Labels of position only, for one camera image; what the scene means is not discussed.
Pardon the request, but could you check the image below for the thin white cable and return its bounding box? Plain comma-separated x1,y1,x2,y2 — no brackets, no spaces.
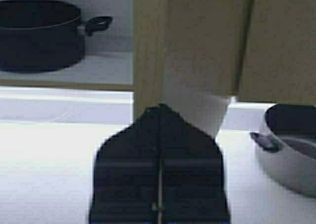
49,104,76,122

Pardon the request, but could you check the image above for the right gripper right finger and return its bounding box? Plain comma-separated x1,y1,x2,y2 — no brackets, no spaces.
159,104,231,224

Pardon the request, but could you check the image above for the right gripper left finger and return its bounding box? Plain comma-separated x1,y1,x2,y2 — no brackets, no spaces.
88,106,160,224

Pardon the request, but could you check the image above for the silver steel pot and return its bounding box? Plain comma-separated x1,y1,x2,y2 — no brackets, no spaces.
250,104,316,198

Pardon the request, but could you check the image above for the black pot with handles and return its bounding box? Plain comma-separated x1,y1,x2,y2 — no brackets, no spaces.
0,0,113,74

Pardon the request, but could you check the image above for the cabinet door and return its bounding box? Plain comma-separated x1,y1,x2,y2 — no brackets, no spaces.
133,0,252,136
238,0,316,105

